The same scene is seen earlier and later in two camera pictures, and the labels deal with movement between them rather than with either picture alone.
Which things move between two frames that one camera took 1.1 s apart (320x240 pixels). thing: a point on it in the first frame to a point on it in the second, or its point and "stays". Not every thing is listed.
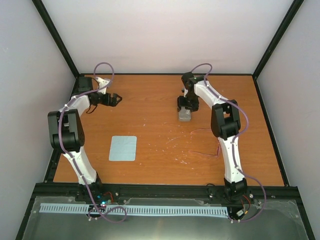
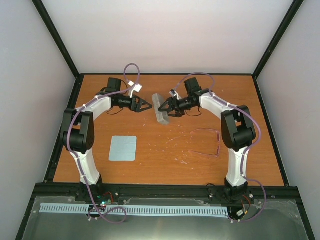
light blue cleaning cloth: x=123 y=148 stays
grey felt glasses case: x=184 y=114 to x=162 y=117
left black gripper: x=113 y=103 to x=137 y=107
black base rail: x=282 y=192 stays
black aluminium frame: x=53 y=163 stays
